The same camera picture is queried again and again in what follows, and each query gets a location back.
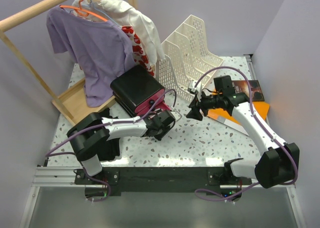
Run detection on aluminium frame rail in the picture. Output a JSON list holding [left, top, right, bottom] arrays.
[[243, 54, 308, 228]]

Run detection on pink drawer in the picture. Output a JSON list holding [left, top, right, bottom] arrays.
[[149, 102, 171, 115], [134, 89, 165, 116]]

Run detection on orange clothes hanger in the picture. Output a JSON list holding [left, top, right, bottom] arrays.
[[59, 0, 108, 22]]

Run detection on white shirt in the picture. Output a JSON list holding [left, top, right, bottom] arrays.
[[72, 0, 167, 66]]

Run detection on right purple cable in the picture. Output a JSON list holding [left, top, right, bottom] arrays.
[[194, 66, 300, 202]]

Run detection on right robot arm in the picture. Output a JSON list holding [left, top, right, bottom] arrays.
[[187, 76, 300, 188]]

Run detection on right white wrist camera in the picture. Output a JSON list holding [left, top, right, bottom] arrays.
[[187, 81, 203, 100]]

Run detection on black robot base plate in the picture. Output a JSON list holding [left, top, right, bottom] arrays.
[[73, 162, 253, 201]]

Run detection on red floral white garment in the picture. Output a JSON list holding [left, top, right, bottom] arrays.
[[121, 26, 155, 77]]

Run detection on orange clip folder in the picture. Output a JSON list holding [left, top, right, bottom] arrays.
[[207, 102, 270, 137]]

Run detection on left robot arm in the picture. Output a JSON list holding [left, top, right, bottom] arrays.
[[67, 110, 176, 184]]

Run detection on pink top drawer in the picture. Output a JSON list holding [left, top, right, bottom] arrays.
[[134, 89, 165, 116]]

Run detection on blue wire hanger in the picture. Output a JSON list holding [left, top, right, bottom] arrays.
[[70, 0, 121, 28]]

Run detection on white plastic file organizer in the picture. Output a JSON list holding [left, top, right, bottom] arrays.
[[155, 15, 224, 102]]

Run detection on wooden clothes rack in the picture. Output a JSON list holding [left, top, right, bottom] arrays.
[[0, 0, 138, 128]]

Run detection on black drawer cabinet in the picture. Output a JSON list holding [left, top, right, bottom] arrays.
[[110, 65, 165, 117]]

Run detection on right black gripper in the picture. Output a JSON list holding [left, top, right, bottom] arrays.
[[186, 90, 223, 121]]

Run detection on purple t-shirt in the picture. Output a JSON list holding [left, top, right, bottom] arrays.
[[46, 7, 136, 107]]

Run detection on dark hardcover book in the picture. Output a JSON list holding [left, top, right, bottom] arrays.
[[232, 80, 265, 102]]

